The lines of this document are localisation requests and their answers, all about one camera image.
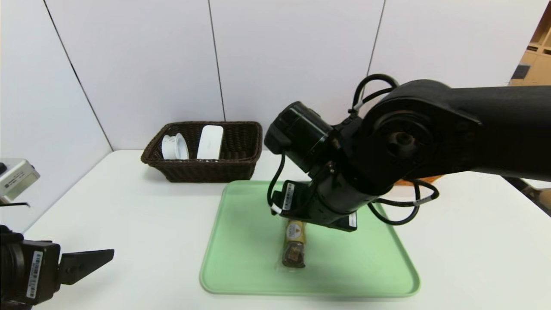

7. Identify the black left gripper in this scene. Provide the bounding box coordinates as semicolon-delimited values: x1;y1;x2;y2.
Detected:
0;239;115;306

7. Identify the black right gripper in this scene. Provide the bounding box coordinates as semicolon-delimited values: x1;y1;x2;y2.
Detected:
283;174;358;233

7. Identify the chocolate pack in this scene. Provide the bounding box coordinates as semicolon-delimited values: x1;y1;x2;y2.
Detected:
280;220;308;270

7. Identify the white round container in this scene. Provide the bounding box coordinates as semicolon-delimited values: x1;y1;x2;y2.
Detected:
161;133;190;161

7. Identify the white rounded plastic case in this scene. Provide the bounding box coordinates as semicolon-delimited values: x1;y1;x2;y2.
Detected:
196;125;224;161

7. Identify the orange wicker basket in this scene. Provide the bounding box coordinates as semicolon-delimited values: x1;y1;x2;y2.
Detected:
394;176;444;186

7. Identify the dark brown wicker basket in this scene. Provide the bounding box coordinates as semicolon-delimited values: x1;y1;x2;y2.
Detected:
140;121;263;183

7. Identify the light green plastic tray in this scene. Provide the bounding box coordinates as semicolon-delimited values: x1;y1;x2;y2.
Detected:
199;180;421;298

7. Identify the wooden shelf unit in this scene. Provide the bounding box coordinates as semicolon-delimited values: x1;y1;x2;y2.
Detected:
523;2;551;56

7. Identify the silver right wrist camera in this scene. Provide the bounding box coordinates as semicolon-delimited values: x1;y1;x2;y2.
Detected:
334;210;359;233

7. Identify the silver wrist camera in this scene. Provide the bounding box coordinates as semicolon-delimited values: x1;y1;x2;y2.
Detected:
334;210;359;233
0;158;40;203

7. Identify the black cable with white tip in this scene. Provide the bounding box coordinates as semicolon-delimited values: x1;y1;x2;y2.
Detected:
267;151;287;216

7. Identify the black looped right arm cable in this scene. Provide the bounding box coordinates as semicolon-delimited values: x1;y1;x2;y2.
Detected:
368;179;440;227

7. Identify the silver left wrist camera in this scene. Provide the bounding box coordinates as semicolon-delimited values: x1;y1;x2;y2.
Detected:
0;158;40;203

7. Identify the black right camera cable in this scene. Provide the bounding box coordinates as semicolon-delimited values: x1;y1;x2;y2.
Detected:
352;74;401;113

